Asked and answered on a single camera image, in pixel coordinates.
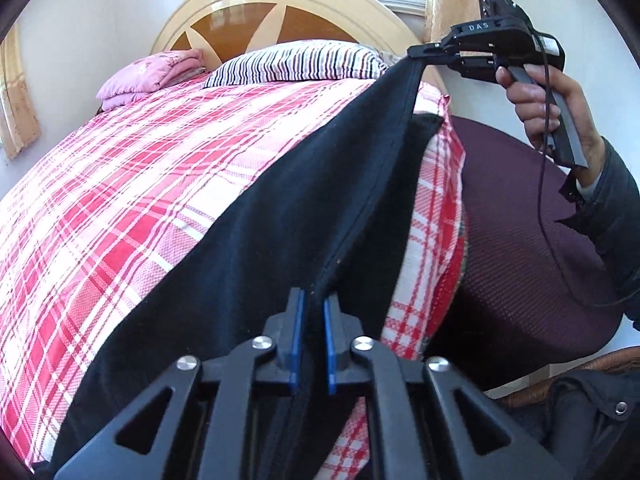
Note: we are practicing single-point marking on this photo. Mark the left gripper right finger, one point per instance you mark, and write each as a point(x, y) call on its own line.
point(420, 420)

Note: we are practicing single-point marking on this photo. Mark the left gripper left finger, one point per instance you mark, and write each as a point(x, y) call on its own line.
point(197, 419)

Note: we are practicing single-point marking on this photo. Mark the black pants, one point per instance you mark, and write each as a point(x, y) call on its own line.
point(331, 217)

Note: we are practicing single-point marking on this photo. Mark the dark jacket sleeve forearm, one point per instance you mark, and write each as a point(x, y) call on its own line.
point(607, 212)

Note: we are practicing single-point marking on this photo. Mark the person right hand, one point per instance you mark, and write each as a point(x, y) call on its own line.
point(530, 106)

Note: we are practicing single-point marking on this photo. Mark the maroon round chair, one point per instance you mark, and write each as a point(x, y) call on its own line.
point(533, 292)

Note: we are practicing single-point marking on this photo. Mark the striped pillow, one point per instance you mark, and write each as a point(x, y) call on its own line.
point(303, 60)

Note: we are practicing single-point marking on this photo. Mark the round wooden headboard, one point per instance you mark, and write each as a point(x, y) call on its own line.
point(225, 29)

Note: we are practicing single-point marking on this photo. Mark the red plaid bed cover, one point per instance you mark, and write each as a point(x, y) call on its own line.
point(96, 224)

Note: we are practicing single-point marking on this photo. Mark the yellow side curtain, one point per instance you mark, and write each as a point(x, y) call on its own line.
point(19, 124)

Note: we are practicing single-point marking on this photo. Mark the folded pink blanket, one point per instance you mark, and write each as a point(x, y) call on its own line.
point(148, 75)

